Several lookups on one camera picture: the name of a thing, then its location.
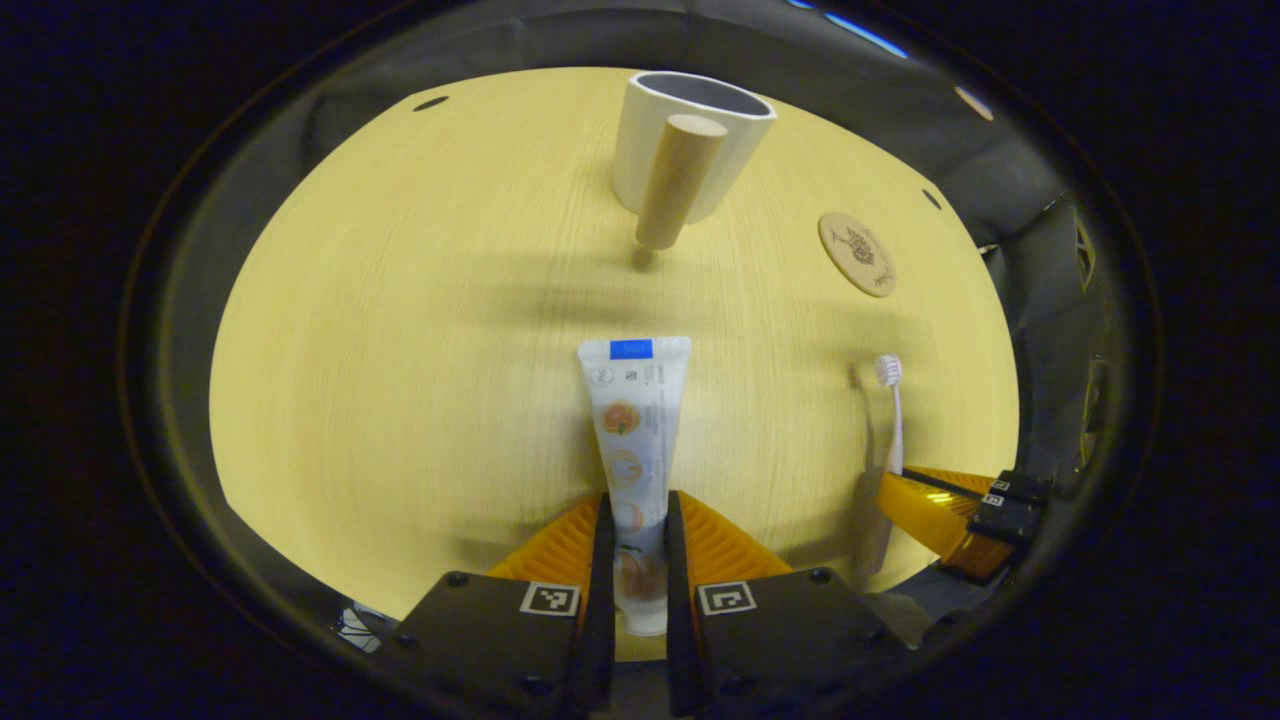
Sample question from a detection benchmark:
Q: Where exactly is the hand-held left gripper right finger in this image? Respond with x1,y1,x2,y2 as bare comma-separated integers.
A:
665,490,911,720

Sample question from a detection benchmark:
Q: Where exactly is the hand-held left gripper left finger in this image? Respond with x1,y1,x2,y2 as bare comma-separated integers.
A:
393,490,617,720

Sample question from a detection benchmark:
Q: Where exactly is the pink toothbrush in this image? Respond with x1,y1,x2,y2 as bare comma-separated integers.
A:
855,354,906,586

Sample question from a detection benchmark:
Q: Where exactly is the white toothpaste tube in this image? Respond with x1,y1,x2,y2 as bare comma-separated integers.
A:
577,337,693,638

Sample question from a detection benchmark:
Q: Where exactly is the round brown coaster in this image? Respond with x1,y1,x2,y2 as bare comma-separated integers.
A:
818,211,899,298

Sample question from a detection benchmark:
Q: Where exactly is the white cup with wooden handle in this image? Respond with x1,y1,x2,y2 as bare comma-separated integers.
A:
610,70,779,251

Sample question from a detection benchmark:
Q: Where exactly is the black backdrop cloth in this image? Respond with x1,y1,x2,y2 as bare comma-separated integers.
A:
150,5,1111,481

